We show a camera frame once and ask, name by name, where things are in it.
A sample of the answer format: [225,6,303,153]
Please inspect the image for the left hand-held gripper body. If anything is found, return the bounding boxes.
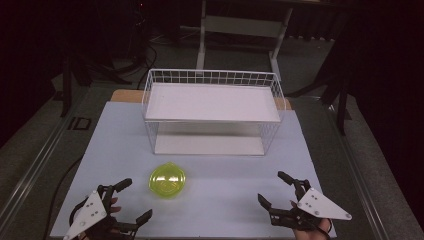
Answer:
[62,185,138,240]

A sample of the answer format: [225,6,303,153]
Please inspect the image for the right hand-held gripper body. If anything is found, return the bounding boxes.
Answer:
[269,179,353,232]

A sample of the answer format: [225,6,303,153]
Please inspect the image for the green plastic bowl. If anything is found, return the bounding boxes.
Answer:
[148,161,187,200]

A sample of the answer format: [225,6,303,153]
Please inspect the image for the white wire shelf rack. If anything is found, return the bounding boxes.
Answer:
[141,68,287,157]

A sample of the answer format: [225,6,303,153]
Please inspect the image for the person's left hand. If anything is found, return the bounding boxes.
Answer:
[77,196,122,240]

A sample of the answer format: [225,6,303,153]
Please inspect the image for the person's right hand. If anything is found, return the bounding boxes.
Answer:
[289,199,334,240]

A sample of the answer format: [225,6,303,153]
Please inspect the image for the black metal stand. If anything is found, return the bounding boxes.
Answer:
[53,54,93,118]
[286,13,354,136]

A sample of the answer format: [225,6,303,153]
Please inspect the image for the black cable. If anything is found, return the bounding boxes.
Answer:
[42,155,84,240]

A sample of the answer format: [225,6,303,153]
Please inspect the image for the metal floor rail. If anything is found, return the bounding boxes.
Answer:
[324,99,391,240]
[0,89,91,231]

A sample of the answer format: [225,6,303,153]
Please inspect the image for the bundle of black cables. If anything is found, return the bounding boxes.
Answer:
[79,3,201,91]

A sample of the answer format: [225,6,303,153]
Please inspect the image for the white metal desk frame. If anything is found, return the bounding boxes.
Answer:
[195,0,294,81]

